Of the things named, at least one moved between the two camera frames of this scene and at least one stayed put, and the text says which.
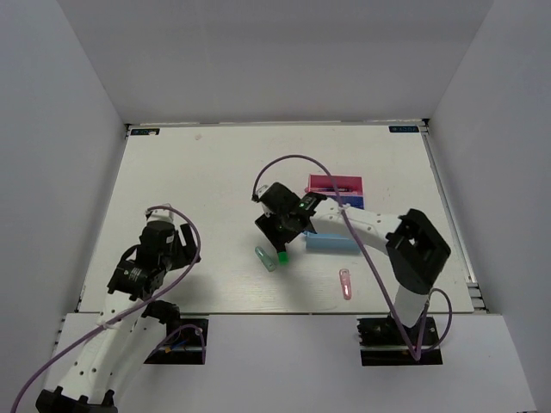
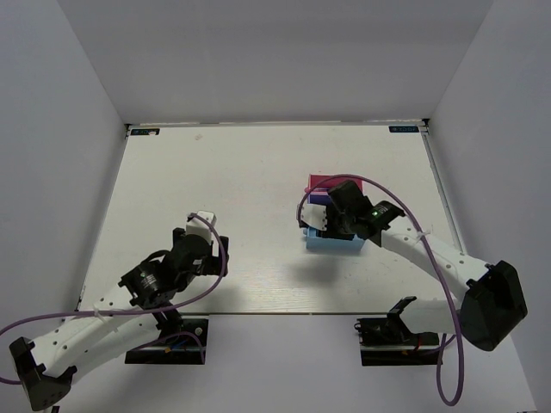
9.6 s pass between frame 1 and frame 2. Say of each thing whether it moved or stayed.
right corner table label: stayed
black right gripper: moved
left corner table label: stayed
